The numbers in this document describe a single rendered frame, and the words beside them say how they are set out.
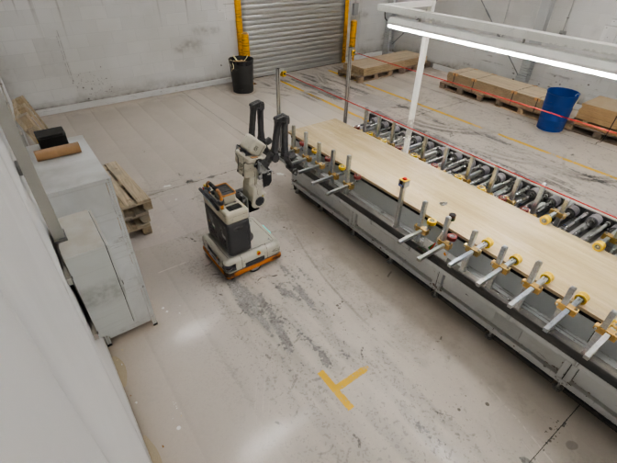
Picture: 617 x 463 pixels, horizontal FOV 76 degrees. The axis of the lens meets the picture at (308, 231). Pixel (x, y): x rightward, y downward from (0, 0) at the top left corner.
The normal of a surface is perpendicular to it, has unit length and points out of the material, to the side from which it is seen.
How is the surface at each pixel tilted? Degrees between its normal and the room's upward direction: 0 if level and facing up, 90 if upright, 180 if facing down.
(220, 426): 0
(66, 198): 90
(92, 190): 90
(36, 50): 90
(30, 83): 90
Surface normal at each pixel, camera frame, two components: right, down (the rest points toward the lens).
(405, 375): 0.02, -0.80
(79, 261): 0.59, 0.49
